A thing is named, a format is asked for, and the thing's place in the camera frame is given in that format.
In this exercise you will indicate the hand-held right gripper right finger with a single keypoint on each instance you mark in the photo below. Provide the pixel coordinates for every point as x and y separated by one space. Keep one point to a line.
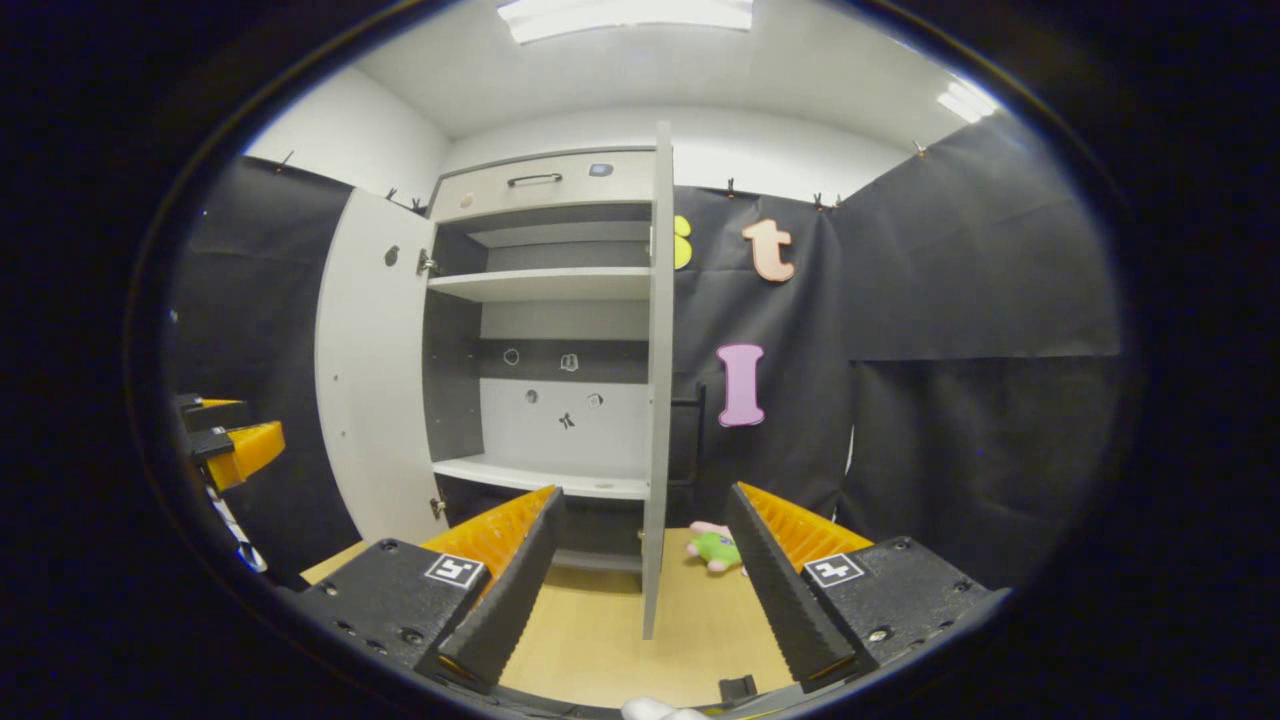
785 600

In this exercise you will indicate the black backdrop cloth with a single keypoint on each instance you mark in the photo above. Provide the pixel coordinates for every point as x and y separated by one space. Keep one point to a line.
950 280

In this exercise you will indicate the metal door hinge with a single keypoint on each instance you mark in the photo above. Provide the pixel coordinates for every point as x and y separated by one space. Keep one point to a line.
438 507
428 262

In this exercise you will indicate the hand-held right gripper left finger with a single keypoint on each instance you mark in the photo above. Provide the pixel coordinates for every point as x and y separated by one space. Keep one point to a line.
500 600

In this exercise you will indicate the white soft object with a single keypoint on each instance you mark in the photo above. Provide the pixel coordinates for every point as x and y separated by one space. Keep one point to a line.
660 711

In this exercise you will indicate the small ceiling light panel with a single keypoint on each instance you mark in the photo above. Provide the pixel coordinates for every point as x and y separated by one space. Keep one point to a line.
968 100

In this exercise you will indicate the grey cabinet shelf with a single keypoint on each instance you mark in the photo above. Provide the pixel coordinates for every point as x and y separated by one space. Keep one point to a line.
545 285
545 477

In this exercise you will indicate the grey cabinet door box sticker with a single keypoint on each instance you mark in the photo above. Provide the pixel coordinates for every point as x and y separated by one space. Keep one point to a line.
657 400

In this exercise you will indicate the long ceiling light panel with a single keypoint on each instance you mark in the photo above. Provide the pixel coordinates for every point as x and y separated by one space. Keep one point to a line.
625 18

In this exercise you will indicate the grey cabinet door chequered sticker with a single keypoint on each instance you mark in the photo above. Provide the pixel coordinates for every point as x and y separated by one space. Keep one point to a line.
370 380

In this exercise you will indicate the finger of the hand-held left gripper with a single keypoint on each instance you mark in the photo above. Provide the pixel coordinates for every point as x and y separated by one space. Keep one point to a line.
250 450
215 412

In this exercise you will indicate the grey double-door shoe cabinet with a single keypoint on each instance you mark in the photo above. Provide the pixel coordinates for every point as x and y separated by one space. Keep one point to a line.
455 400

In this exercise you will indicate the green pink plush toy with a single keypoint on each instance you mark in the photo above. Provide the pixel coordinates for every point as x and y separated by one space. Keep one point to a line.
718 548

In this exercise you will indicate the grey cabinet drawer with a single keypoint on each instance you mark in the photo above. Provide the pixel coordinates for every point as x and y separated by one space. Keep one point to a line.
560 195

